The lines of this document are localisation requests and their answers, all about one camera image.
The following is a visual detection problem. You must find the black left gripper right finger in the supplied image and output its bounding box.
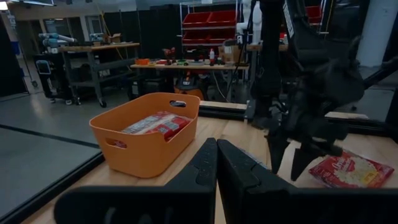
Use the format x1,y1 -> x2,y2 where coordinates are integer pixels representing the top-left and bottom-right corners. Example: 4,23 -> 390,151
216,138 -> 398,224

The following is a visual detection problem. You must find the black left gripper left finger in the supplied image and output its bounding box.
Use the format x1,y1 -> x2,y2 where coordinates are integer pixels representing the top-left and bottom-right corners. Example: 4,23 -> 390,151
53,137 -> 218,224

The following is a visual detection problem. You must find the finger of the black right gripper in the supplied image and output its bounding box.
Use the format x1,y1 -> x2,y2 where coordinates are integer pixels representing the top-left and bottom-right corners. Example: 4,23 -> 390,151
290,142 -> 343,182
267,132 -> 290,174

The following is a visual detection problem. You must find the red microwave popcorn bag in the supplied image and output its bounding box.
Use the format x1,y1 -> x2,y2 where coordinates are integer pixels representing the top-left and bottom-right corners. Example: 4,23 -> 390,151
308,150 -> 396,189
107,139 -> 127,149
120,111 -> 177,135
145,114 -> 192,141

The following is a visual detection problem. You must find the orange plastic basket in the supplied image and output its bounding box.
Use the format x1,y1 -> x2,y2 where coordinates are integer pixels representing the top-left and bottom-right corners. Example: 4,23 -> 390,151
88,91 -> 201,179

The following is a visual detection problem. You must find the brown cardboard box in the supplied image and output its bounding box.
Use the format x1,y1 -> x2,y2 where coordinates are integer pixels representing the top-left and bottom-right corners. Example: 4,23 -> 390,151
217,45 -> 243,63

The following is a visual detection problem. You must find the white humanoid robot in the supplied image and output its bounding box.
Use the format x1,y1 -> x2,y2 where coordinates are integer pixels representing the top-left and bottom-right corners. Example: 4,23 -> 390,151
235,0 -> 264,44

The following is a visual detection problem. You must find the orange shop vacuum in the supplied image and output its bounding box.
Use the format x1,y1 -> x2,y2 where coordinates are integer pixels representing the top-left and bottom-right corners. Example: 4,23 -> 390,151
173,72 -> 205,101

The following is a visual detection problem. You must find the wooden work table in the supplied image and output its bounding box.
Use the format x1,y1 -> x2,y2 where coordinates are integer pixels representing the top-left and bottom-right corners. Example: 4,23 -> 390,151
129,61 -> 250,103

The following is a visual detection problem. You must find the red storage bin rack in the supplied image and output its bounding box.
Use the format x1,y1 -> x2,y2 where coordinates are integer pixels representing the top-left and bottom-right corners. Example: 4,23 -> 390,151
179,1 -> 239,60

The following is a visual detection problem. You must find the red black power drill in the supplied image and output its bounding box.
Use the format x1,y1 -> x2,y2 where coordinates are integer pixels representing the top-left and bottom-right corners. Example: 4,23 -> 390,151
161,47 -> 177,66

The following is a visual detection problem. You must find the grey metal workbench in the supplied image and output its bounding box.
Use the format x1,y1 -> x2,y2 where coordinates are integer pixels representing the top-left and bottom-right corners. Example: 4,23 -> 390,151
57,42 -> 141,109

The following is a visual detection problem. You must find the black equipment cart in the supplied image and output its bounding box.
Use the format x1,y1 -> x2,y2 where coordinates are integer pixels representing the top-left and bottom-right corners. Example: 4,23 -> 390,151
33,53 -> 82,106

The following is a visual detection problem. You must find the small cardboard box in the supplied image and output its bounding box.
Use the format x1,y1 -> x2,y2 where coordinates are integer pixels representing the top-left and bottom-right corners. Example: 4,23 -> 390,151
102,32 -> 123,44

